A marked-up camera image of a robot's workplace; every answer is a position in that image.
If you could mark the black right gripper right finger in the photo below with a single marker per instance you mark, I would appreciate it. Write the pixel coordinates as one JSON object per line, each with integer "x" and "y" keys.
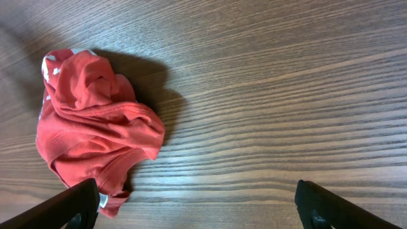
{"x": 320, "y": 208}

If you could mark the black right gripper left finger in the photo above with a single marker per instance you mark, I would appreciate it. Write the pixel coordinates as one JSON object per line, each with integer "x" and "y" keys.
{"x": 74, "y": 208}

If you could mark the red t-shirt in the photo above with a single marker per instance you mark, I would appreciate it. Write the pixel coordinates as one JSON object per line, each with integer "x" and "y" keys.
{"x": 92, "y": 126}

